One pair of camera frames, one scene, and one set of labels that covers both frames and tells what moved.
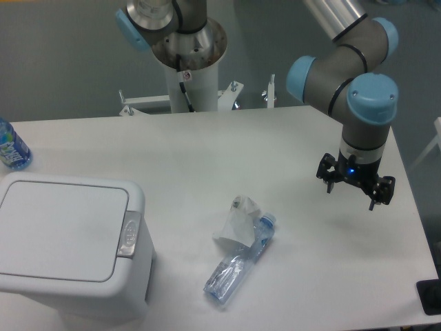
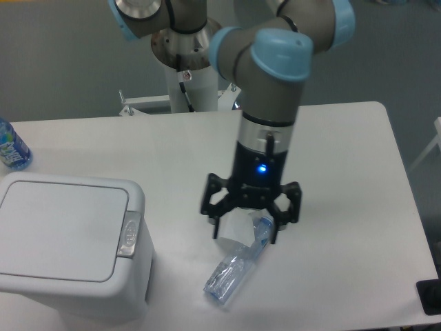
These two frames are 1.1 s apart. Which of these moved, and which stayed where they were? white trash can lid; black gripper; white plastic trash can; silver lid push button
Moved: black gripper
Stayed: silver lid push button; white plastic trash can; white trash can lid
